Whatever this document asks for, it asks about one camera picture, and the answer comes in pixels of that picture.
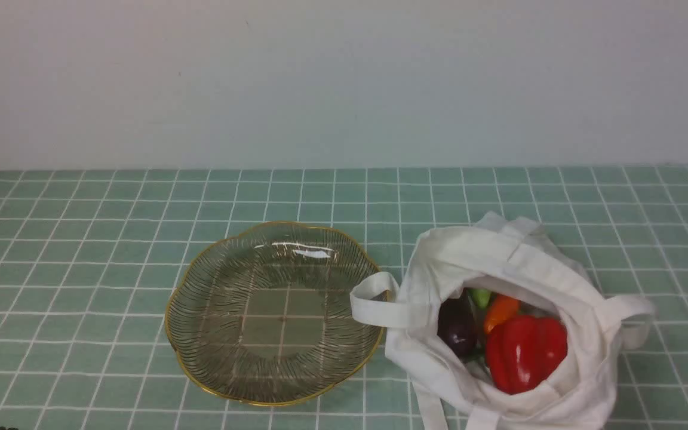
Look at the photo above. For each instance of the red bell pepper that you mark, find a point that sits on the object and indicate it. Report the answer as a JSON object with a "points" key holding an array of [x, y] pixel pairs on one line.
{"points": [[524, 351]]}

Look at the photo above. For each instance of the white cloth tote bag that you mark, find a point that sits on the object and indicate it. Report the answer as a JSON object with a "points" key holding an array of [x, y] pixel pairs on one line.
{"points": [[517, 259]]}

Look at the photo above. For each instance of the gold-rimmed glass bowl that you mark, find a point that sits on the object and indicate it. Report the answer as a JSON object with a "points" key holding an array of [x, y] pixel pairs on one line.
{"points": [[264, 317]]}

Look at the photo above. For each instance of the purple eggplant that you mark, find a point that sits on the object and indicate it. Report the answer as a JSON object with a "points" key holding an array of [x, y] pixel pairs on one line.
{"points": [[457, 327]]}

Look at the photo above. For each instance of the green chili pepper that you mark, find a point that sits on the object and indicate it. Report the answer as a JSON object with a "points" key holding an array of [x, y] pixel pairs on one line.
{"points": [[481, 298]]}

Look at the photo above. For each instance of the orange chili pepper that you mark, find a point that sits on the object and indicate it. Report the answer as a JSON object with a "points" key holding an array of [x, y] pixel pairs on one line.
{"points": [[501, 309]]}

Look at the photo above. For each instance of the green checkered tablecloth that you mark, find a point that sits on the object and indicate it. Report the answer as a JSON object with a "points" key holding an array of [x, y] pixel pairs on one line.
{"points": [[88, 260]]}

